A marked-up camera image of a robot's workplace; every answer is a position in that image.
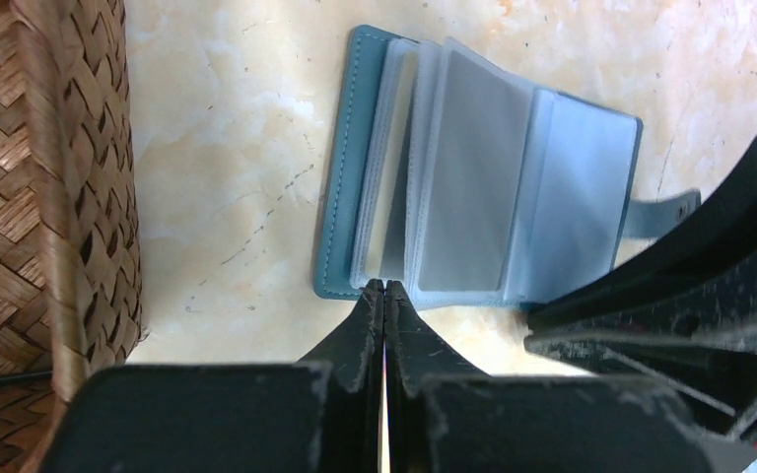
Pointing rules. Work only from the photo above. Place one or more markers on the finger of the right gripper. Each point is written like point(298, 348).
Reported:
point(702, 343)
point(720, 233)

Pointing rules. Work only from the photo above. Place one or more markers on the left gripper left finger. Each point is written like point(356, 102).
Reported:
point(321, 413)

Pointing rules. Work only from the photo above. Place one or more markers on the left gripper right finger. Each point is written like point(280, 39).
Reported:
point(446, 415)

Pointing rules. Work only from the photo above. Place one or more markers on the gold striped credit card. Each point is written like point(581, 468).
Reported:
point(382, 221)

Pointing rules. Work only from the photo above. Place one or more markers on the teal leather card holder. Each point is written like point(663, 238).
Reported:
point(517, 194)

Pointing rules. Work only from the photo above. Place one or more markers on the woven brown divided basket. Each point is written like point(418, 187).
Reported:
point(70, 266)

